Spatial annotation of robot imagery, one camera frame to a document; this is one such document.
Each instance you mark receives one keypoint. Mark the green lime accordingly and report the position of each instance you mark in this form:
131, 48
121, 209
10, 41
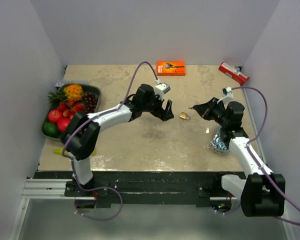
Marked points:
50, 129

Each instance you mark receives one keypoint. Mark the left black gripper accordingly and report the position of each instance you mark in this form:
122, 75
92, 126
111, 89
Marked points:
163, 115

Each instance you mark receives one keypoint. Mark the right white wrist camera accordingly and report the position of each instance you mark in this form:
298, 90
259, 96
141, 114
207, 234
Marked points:
227, 95

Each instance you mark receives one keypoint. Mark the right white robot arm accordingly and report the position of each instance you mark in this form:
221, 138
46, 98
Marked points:
260, 194

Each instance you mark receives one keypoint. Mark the dark green fruit tray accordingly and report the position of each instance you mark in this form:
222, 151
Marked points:
58, 101

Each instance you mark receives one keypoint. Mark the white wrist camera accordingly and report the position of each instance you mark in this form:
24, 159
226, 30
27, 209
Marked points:
227, 95
160, 89

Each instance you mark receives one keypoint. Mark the red apple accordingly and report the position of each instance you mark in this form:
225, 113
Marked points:
62, 124
54, 116

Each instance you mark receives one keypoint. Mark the orange razor box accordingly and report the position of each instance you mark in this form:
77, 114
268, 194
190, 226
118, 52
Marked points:
170, 68

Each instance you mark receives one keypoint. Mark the yellow green bottle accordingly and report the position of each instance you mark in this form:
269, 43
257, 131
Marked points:
59, 151

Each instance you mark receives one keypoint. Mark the small brass padlock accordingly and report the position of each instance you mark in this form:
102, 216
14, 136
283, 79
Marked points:
184, 116

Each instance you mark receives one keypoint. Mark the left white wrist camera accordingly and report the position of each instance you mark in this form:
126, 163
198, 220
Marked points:
160, 89

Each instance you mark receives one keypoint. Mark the small white blue box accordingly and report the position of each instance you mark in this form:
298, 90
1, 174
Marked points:
59, 84

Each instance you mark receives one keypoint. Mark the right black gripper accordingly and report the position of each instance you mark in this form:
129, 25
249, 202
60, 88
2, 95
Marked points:
205, 109

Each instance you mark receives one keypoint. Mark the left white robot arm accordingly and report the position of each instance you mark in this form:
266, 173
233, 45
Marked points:
80, 137

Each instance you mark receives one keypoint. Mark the blue zigzag patterned pouch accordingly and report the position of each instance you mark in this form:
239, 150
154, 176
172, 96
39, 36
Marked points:
216, 144

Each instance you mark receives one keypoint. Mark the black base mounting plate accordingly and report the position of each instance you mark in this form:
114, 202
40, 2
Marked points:
201, 189

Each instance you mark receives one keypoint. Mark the red white box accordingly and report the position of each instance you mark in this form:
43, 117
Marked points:
233, 73

